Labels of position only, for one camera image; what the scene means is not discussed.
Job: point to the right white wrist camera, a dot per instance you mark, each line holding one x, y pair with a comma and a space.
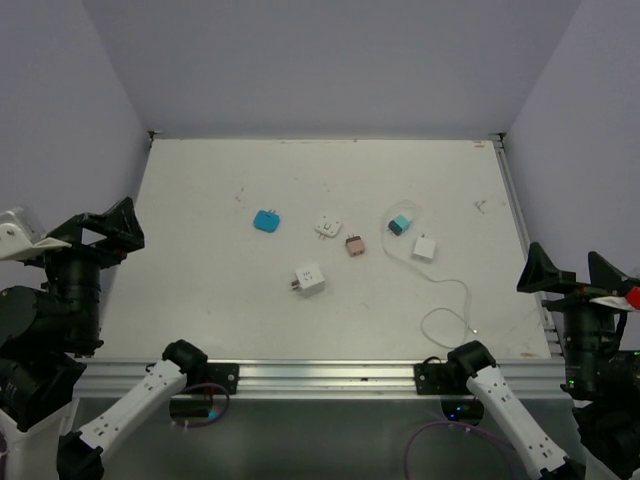
630, 302

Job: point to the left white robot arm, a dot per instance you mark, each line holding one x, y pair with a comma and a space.
55, 424

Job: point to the white power strip socket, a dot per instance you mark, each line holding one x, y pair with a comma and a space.
308, 280

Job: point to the pink plug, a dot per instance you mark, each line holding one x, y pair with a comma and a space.
355, 245

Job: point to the blue plug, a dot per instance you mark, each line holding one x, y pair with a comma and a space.
267, 221

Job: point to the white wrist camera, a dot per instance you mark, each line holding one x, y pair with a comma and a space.
23, 237
630, 302

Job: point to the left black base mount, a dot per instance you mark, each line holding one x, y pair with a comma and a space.
220, 377

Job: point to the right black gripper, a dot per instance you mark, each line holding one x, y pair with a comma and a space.
602, 274

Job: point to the white charger block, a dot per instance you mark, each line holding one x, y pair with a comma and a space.
424, 248

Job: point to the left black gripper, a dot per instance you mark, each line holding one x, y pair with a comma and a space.
119, 224

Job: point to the white multi-outlet adapter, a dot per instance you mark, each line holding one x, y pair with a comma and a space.
327, 226

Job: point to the aluminium rail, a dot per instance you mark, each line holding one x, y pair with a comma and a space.
552, 336
319, 380

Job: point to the aluminium right side rail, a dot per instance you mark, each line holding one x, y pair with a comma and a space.
552, 336

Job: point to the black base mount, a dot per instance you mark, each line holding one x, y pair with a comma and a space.
433, 377
220, 377

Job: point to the teal plug adapter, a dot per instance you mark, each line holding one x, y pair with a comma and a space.
399, 224

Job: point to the aluminium front rail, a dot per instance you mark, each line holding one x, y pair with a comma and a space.
319, 380

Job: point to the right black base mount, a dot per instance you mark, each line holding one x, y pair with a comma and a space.
433, 377

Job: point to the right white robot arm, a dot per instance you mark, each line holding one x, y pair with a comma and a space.
608, 429

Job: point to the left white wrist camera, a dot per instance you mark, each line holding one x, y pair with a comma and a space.
23, 237

